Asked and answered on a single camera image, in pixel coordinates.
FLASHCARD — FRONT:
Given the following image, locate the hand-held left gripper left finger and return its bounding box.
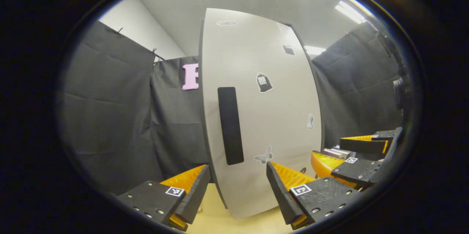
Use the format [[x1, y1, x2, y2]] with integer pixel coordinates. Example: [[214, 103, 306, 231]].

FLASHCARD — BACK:
[[117, 164, 212, 231]]

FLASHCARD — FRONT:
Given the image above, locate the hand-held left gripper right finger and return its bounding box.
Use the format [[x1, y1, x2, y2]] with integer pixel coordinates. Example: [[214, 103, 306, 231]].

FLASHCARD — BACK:
[[266, 161, 363, 230]]

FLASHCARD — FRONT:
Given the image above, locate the dark grey cabinet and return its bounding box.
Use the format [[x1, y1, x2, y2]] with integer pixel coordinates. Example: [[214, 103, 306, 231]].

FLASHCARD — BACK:
[[198, 19, 326, 209]]

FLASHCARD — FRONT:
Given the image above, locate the light grey cabinet door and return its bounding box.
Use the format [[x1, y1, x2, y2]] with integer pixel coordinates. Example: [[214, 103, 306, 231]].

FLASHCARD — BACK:
[[202, 8, 323, 220]]

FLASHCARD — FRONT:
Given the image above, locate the pale flat box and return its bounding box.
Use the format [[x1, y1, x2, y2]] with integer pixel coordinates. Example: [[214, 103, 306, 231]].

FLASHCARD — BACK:
[[322, 147, 352, 160]]

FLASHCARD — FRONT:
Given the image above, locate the black backdrop cloth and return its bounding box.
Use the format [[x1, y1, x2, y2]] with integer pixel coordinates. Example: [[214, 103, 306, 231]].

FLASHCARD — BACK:
[[149, 56, 210, 180], [311, 21, 403, 150], [60, 21, 165, 195]]

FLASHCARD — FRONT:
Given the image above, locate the long ceiling light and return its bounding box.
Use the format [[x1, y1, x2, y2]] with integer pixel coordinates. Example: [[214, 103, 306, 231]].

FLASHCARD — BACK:
[[303, 45, 326, 56], [334, 0, 370, 24]]

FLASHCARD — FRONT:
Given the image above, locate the black door handle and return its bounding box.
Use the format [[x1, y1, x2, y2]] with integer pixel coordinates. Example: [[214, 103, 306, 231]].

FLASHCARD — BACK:
[[217, 87, 245, 165]]

